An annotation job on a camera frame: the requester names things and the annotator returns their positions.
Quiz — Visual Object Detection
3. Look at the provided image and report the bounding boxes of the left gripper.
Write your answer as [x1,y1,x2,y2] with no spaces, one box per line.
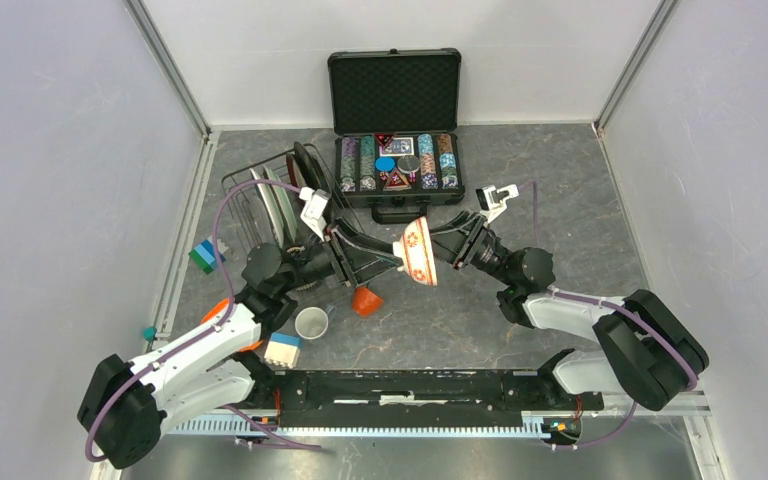
[278,215,403,294]

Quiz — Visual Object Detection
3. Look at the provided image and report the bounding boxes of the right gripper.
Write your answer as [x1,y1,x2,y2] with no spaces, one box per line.
[406,211,515,288]

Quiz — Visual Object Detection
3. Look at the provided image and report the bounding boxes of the tan ceramic bowl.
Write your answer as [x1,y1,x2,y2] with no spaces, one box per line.
[392,216,438,287]

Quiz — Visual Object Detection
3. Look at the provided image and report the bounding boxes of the mint green flower plate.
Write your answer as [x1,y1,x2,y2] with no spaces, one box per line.
[263,167,299,247]

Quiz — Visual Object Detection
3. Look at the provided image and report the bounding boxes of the white plate teal rim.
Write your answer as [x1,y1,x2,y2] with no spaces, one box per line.
[256,183,286,247]

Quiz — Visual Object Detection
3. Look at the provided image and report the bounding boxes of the dark brown bottom plate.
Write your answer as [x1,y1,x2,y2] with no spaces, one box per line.
[292,142,332,194]

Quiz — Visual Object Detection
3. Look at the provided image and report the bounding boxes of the red rim beige plate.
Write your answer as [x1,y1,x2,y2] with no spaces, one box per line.
[285,153,306,189]

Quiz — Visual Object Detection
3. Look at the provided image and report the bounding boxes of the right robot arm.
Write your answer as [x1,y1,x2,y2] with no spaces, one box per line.
[430,212,710,411]

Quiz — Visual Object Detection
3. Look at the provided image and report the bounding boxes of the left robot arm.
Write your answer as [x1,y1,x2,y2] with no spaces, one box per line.
[77,222,408,469]

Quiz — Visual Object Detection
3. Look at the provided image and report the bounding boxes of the orange small cup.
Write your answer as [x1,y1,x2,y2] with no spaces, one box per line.
[352,286,383,317]

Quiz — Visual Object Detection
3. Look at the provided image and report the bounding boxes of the silver round dealer button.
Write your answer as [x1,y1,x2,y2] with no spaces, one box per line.
[396,155,421,174]

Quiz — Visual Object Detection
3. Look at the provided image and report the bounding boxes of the white mug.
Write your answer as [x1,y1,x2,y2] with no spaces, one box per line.
[294,305,336,340]

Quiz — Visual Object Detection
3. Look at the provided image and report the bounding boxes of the blue round chip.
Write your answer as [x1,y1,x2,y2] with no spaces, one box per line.
[374,156,396,173]

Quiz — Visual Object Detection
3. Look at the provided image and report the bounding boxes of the blue white toy block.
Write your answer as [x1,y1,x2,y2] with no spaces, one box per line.
[263,332,302,369]

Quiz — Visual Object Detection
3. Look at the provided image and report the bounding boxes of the black poker chip case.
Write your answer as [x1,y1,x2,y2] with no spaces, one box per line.
[327,48,465,225]

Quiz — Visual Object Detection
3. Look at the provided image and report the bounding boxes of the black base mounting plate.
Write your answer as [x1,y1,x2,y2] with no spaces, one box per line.
[235,369,604,428]

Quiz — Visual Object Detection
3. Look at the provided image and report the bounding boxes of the orange tape dispenser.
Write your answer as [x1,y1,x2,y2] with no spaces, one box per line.
[201,299,263,353]

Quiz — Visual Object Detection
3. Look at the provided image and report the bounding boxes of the blue green stacked blocks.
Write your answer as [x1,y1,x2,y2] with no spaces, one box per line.
[188,238,230,274]

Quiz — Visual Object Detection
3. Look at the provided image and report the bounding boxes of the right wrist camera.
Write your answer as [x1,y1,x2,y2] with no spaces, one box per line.
[476,184,519,224]

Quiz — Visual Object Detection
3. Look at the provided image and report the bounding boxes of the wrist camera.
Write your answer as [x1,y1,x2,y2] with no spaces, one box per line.
[476,184,519,224]
[299,187,330,241]

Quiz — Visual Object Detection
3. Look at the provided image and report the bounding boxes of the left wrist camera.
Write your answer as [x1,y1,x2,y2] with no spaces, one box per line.
[299,187,330,241]

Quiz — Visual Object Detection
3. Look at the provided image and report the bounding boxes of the black wire dish rack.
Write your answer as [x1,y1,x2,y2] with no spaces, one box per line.
[219,140,375,315]

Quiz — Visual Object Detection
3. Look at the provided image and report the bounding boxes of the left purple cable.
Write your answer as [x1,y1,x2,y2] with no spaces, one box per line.
[84,178,324,464]

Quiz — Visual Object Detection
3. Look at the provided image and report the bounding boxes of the purple cable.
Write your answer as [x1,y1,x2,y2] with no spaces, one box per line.
[84,178,324,464]
[516,180,700,452]

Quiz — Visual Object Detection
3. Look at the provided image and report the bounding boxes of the white cable duct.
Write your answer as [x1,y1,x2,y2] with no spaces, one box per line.
[171,412,550,440]

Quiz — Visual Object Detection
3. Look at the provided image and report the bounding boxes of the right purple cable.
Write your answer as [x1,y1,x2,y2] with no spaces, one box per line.
[516,180,700,452]

